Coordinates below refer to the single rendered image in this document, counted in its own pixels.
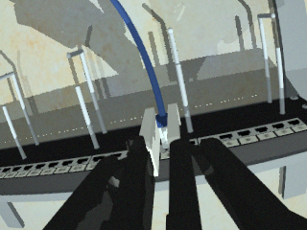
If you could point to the blue patch cord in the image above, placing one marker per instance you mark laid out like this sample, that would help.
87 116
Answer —
144 55

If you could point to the clear ethernet plug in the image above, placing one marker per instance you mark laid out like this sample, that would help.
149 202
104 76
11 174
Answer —
162 127

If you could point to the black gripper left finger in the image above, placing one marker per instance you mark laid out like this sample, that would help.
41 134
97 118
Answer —
89 207

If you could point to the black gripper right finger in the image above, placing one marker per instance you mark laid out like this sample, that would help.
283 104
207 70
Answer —
249 202

